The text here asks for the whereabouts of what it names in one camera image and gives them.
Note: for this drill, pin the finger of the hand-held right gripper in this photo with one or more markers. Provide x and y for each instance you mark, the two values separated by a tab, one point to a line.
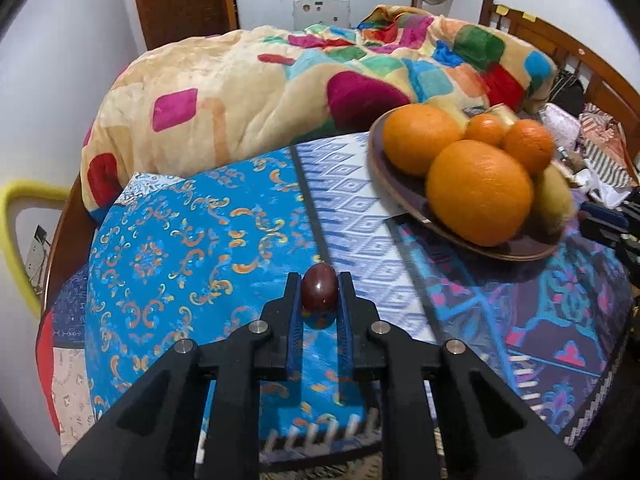
602	216
631	262

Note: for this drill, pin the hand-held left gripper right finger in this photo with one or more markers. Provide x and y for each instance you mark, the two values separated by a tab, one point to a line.
345	330

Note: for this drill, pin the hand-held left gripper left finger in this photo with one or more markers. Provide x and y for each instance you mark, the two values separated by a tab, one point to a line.
295	330

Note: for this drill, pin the dark red jujube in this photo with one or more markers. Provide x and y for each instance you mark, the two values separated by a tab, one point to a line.
320	287

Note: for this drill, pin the thick yellow sugarcane piece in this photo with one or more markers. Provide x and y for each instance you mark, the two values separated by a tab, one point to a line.
552	197

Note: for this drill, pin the small tangerine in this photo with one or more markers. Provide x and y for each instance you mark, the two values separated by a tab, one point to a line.
530	145
484	130

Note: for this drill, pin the large orange with sticker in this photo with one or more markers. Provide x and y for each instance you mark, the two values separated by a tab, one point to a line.
480	195

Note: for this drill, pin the dark purple plate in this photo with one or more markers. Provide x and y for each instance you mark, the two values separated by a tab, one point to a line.
400	190

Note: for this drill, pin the white plastic bag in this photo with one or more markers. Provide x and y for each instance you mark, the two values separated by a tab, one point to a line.
600	187

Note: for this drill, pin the striped bag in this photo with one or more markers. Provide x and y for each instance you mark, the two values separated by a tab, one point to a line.
605	145

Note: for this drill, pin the pink patterned bag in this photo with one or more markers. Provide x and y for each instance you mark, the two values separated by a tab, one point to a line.
560	120

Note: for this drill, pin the black bag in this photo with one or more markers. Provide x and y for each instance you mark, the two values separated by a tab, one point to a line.
572	92

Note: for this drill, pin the blue patterned cloth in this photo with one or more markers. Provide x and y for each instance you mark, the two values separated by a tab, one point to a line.
200	240

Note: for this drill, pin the wooden bed headboard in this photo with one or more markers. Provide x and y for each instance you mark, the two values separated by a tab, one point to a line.
560	35

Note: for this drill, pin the patchwork bed sheet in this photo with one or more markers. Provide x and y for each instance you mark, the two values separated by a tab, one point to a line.
70	385

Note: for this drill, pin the colourful checked blanket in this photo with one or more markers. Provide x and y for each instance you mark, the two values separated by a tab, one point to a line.
240	100

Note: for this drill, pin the wooden bed footboard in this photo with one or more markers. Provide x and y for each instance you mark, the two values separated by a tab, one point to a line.
65	240

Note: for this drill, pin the yellow plastic chair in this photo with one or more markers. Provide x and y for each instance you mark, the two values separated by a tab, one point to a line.
12	240

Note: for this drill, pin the white box appliance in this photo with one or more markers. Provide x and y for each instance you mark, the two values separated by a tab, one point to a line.
322	10

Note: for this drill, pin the brown wooden door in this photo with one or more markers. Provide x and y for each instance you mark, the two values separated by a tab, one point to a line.
175	0

